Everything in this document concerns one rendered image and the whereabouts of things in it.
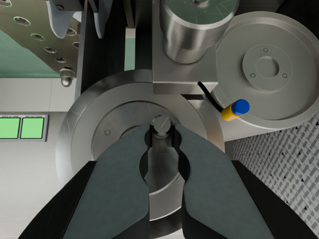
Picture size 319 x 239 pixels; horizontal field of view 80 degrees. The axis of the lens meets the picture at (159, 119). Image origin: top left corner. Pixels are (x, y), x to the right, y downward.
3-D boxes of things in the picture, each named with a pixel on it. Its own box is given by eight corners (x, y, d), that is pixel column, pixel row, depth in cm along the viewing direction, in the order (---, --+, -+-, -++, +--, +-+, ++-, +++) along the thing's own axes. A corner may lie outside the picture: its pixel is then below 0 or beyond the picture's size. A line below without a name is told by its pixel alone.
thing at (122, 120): (71, 135, 15) (150, 82, 16) (81, 138, 17) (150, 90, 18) (126, 219, 14) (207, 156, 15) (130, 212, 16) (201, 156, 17)
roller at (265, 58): (321, 11, 19) (343, 129, 17) (227, 93, 44) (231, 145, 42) (201, 9, 19) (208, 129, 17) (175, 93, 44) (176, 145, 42)
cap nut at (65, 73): (71, 68, 50) (70, 84, 49) (77, 74, 54) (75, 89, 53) (57, 68, 50) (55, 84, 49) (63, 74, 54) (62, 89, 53)
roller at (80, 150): (234, 128, 16) (158, 254, 14) (186, 145, 42) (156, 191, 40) (124, 58, 17) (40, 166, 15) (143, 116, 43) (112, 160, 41)
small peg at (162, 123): (167, 139, 12) (147, 129, 12) (164, 142, 15) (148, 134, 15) (176, 119, 12) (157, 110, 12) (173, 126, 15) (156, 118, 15)
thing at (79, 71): (92, -59, 22) (79, 99, 18) (125, 52, 45) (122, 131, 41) (87, -59, 22) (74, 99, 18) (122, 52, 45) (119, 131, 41)
